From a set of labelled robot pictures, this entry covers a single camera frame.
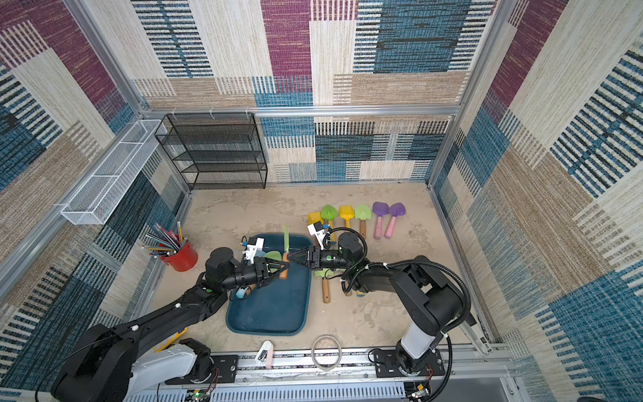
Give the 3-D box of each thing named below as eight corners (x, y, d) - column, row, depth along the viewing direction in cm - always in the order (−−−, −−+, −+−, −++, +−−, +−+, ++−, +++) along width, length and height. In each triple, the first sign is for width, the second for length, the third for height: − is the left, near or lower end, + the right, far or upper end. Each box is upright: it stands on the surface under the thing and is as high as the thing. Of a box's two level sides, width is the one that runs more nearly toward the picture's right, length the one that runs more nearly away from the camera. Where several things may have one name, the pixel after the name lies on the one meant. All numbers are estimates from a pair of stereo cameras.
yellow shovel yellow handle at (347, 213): (340, 228, 106) (340, 225, 104) (339, 208, 113) (339, 205, 111) (355, 228, 106) (356, 224, 104) (353, 208, 113) (354, 205, 111)
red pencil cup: (177, 278, 94) (167, 269, 88) (171, 267, 97) (161, 257, 91) (202, 261, 98) (195, 251, 92) (196, 251, 101) (188, 241, 95)
